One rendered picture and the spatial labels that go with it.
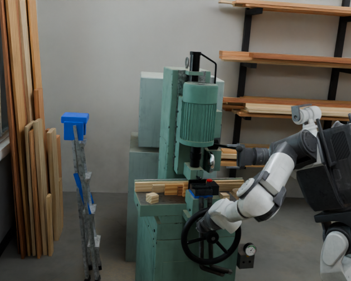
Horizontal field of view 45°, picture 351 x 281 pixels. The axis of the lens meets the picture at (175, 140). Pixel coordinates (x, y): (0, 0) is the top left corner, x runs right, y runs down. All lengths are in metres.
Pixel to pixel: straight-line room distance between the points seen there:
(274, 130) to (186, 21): 1.50
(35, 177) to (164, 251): 1.39
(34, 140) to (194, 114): 1.48
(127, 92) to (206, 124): 2.40
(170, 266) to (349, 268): 0.86
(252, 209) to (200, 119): 0.78
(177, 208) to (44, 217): 1.51
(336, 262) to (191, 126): 0.88
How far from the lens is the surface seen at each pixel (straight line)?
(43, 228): 3.39
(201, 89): 2.03
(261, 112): 4.02
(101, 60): 4.38
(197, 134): 2.06
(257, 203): 1.38
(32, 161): 3.16
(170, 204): 2.05
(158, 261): 2.18
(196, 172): 2.16
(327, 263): 1.80
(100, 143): 4.51
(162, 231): 2.11
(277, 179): 1.40
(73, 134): 2.73
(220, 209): 1.54
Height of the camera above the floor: 1.68
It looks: 14 degrees down
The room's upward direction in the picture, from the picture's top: 4 degrees clockwise
